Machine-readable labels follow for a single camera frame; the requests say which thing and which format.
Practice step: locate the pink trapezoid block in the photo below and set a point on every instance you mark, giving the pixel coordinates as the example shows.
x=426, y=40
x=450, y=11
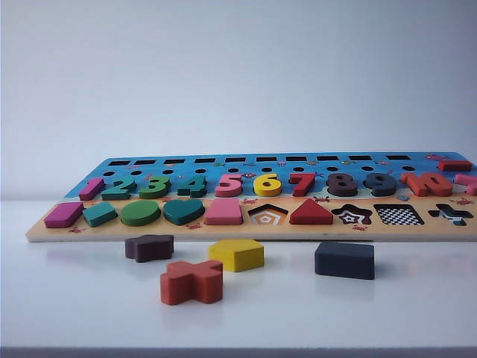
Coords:
x=222, y=212

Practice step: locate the orange cross block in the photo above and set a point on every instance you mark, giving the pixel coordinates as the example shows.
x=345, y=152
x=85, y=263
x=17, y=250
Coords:
x=190, y=283

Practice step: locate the orange number ten piece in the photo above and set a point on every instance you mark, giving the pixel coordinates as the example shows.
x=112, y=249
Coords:
x=421, y=186

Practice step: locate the yellow pentagon block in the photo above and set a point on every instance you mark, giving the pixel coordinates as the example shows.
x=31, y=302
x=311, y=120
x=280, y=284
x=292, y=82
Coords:
x=238, y=255

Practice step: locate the colourful wooden puzzle board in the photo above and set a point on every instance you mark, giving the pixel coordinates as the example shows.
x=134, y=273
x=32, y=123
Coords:
x=261, y=233

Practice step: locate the navy number nine piece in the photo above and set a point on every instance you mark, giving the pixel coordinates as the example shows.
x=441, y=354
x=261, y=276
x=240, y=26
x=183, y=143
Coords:
x=384, y=188

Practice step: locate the dark teal heart block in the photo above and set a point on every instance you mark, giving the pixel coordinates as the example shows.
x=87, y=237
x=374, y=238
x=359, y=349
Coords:
x=183, y=212

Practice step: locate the green number three piece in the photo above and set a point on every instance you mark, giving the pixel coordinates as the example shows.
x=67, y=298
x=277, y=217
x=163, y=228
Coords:
x=156, y=190

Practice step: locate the pink sign piece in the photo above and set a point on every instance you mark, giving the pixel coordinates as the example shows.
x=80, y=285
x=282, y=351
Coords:
x=470, y=183

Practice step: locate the green circle block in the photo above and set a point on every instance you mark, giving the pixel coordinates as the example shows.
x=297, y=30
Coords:
x=139, y=213

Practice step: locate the red triangle block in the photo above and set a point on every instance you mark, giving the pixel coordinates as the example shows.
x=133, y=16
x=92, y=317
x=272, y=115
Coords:
x=311, y=215

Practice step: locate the yellow number six piece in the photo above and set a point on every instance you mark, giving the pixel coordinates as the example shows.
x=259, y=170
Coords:
x=267, y=190

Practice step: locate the dark teal number four piece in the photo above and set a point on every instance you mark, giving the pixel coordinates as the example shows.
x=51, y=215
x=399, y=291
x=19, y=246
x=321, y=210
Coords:
x=195, y=190

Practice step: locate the pink number five piece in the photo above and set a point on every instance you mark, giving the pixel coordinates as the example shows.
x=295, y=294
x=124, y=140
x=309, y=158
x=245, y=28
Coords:
x=229, y=191

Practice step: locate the maroon number eight piece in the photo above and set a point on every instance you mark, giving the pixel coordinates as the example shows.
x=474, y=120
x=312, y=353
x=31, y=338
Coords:
x=342, y=190

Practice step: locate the red minus sign piece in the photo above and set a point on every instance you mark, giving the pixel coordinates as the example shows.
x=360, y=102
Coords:
x=455, y=166

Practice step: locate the magenta number one piece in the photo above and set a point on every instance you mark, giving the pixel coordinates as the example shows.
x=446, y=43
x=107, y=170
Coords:
x=91, y=188

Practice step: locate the navy rectangular block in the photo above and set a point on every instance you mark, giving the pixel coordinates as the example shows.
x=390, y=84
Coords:
x=343, y=261

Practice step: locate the teal square block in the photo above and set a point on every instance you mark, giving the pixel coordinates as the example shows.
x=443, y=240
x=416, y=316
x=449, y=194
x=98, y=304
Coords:
x=100, y=216

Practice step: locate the maroon star block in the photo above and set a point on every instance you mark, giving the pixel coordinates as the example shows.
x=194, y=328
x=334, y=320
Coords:
x=149, y=249

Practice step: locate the magenta rectangle block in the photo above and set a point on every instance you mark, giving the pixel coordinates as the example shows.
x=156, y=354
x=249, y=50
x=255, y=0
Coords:
x=61, y=216

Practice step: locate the red number seven piece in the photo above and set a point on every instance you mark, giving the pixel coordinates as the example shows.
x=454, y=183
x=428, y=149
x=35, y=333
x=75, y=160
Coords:
x=303, y=186

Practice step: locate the teal number two piece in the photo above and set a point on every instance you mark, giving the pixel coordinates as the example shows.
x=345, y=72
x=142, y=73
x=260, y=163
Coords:
x=118, y=193

